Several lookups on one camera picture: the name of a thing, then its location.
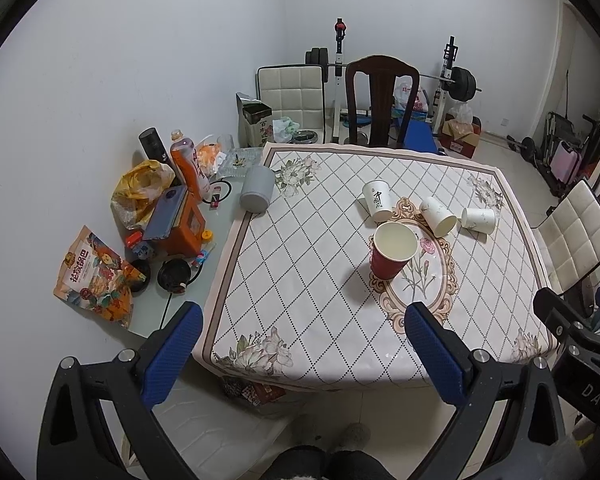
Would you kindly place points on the red cardboard box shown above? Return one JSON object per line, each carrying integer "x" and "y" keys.
{"x": 461, "y": 137}

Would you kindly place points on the crumpled white-green plastic bag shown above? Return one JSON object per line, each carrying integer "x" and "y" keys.
{"x": 285, "y": 129}

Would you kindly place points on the person's legs in dark trousers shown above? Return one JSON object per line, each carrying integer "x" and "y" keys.
{"x": 330, "y": 465}

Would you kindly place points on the white padded chair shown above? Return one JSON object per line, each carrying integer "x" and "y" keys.
{"x": 575, "y": 240}
{"x": 291, "y": 94}

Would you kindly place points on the white squat rack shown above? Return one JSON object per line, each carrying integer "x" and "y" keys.
{"x": 339, "y": 75}

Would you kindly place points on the clear drinking glass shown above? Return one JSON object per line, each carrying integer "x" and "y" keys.
{"x": 225, "y": 144}

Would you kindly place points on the orange box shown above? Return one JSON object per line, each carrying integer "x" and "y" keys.
{"x": 182, "y": 232}

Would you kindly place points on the black bowl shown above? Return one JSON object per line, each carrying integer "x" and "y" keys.
{"x": 141, "y": 270}

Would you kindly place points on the black dumbbell bar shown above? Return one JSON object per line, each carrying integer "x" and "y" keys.
{"x": 526, "y": 147}

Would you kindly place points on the black barbell with plates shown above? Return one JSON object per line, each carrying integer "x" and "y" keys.
{"x": 462, "y": 81}

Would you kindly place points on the round metal ashtray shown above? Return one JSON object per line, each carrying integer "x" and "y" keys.
{"x": 305, "y": 135}

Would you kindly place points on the small red toy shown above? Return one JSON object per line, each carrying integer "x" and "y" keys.
{"x": 135, "y": 238}

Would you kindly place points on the orange printed snack bag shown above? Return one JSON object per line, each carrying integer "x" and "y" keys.
{"x": 96, "y": 277}

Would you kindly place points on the clear bag of oranges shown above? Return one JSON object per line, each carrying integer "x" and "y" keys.
{"x": 207, "y": 155}

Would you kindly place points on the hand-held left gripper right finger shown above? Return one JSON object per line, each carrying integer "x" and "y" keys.
{"x": 440, "y": 355}

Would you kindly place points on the blue weight bench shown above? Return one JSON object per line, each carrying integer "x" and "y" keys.
{"x": 420, "y": 135}

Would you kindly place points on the clear glass tray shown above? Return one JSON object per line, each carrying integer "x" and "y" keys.
{"x": 235, "y": 162}

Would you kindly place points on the grey cylinder speaker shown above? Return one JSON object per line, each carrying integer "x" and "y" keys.
{"x": 256, "y": 187}

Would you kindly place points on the yellow bottle cap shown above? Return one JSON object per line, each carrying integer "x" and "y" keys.
{"x": 207, "y": 234}

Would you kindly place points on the yellow plastic bag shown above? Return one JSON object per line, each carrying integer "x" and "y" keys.
{"x": 140, "y": 190}

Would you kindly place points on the pink suitcase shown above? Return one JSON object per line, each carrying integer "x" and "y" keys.
{"x": 567, "y": 161}

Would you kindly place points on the black thermos flask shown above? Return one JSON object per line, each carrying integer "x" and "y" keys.
{"x": 152, "y": 146}

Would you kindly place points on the dark tea gift box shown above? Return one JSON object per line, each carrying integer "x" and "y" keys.
{"x": 252, "y": 122}

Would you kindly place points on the clear plastic bag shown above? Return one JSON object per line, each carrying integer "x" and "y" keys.
{"x": 461, "y": 112}

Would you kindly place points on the blue-grey smartphone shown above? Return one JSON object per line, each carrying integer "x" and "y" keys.
{"x": 167, "y": 212}

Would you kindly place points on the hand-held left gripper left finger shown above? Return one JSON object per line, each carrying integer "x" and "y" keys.
{"x": 172, "y": 355}

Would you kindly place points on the floral diamond-pattern tablecloth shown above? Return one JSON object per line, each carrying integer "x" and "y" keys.
{"x": 305, "y": 280}

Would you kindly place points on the grey fuzzy slipper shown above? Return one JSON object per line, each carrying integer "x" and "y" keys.
{"x": 351, "y": 435}

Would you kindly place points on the red-white plastic bag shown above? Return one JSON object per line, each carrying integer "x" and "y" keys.
{"x": 409, "y": 92}

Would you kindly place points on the patterned box under table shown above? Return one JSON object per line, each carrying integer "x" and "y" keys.
{"x": 252, "y": 390}

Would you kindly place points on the white paper cup floral print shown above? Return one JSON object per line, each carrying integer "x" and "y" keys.
{"x": 437, "y": 216}
{"x": 478, "y": 220}

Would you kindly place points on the white paper cup black print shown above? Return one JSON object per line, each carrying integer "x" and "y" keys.
{"x": 377, "y": 203}

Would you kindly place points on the black folded cart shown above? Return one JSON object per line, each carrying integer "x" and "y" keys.
{"x": 562, "y": 132}

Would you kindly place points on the red paper cup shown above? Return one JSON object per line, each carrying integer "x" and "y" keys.
{"x": 390, "y": 250}

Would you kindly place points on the orange drink bottle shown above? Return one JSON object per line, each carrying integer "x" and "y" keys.
{"x": 187, "y": 165}

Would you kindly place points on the red lighter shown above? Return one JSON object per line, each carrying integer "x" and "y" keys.
{"x": 215, "y": 197}

